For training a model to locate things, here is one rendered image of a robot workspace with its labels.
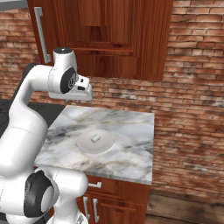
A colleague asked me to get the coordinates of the wooden base cabinet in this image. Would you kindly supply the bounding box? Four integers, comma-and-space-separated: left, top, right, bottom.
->
74, 174, 151, 224

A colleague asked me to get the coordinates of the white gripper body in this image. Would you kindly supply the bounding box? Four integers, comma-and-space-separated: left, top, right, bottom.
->
48, 83, 94, 102

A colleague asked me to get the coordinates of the grey drawer handle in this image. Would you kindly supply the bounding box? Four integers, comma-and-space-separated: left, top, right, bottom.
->
87, 181, 102, 189

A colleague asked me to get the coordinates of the grey wall cupboard handle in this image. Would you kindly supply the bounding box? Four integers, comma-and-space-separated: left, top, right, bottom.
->
33, 6, 53, 65

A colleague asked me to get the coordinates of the white round plate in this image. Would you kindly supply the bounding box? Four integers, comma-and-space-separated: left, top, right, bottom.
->
75, 129, 115, 155

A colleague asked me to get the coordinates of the wooden base cabinet door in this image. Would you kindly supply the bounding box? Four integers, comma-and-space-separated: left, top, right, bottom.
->
89, 194, 138, 224
76, 193, 92, 224

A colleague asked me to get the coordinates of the black hob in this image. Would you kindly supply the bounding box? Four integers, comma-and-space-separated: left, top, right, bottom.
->
0, 98, 67, 138

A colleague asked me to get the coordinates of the wooden drawer front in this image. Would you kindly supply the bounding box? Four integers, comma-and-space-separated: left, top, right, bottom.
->
86, 174, 121, 197

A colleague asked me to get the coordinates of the grey base cabinet door handle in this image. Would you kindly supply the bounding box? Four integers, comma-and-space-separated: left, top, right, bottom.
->
82, 196, 91, 221
92, 198, 101, 224

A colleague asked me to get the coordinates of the wooden wall cupboard door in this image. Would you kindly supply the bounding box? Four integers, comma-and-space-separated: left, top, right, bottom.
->
27, 0, 141, 80

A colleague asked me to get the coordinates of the wooden wall cupboard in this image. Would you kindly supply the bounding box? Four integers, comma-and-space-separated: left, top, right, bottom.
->
26, 0, 175, 82

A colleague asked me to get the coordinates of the white marshmallow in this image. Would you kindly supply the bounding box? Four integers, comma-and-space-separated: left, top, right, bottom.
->
89, 134, 102, 144

